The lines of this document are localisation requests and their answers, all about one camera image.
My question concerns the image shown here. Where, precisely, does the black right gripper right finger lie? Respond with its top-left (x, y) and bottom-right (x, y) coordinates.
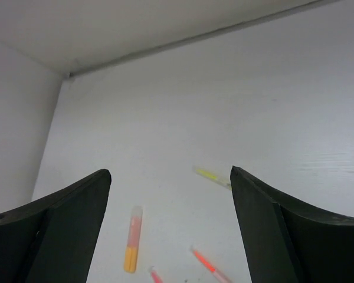
top-left (230, 167), bottom-right (354, 282)

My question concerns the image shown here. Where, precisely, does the orange thin pen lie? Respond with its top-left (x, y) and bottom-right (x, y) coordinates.
top-left (189, 247), bottom-right (232, 283)

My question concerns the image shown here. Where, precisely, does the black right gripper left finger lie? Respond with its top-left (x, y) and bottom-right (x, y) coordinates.
top-left (0, 169), bottom-right (112, 282)

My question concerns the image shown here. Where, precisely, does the red thin pen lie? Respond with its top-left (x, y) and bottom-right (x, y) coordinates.
top-left (149, 266), bottom-right (163, 283)

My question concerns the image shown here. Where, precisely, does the yellow thin pen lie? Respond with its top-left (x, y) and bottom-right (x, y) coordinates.
top-left (193, 166), bottom-right (232, 190)

